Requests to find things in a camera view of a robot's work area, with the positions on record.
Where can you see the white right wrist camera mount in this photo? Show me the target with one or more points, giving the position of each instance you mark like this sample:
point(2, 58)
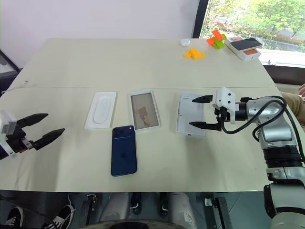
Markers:
point(224, 96)

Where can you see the orange toy block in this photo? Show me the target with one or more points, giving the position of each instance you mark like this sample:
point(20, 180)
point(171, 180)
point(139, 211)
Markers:
point(210, 41)

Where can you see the green toy block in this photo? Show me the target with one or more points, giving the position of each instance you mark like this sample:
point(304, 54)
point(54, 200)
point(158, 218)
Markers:
point(219, 44)

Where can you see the white earbuds case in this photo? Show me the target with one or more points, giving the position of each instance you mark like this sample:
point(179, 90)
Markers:
point(184, 42)

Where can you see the white flat phone box tray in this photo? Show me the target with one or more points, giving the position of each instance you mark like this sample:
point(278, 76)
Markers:
point(190, 114)

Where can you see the dark-screen smartphone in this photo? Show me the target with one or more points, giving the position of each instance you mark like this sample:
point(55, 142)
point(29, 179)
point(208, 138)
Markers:
point(243, 44)

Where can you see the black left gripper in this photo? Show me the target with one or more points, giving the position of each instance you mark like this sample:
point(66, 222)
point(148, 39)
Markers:
point(19, 143)

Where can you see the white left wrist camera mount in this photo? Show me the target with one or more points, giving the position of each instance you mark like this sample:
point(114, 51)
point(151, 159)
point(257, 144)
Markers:
point(7, 124)

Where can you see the white box with orange print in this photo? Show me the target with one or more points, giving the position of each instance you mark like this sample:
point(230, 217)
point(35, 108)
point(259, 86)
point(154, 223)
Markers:
point(249, 56)

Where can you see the yellow toy block stack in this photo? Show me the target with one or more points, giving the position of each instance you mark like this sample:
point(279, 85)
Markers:
point(194, 54)

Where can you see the grey rounded leg shape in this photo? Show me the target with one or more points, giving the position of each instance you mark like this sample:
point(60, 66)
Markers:
point(181, 207)
point(114, 207)

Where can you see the black white sneaker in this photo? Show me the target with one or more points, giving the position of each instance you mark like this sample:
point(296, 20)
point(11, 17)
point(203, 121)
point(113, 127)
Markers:
point(14, 218)
point(60, 214)

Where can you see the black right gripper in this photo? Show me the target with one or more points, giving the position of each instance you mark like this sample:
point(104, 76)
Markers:
point(224, 117)

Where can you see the dark cabinet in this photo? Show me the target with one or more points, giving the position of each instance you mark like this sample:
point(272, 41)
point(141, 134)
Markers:
point(7, 71)

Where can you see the black table clamp bracket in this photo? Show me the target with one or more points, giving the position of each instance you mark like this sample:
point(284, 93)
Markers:
point(218, 212)
point(90, 204)

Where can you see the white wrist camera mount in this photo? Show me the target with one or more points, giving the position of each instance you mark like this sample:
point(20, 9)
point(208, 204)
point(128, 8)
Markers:
point(224, 96)
point(7, 124)

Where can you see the dark blue smartphone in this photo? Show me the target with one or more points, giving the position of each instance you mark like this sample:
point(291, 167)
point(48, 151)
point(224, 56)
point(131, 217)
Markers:
point(124, 155)

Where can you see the black window pillar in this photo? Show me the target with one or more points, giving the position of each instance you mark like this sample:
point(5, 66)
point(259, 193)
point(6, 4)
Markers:
point(200, 19)

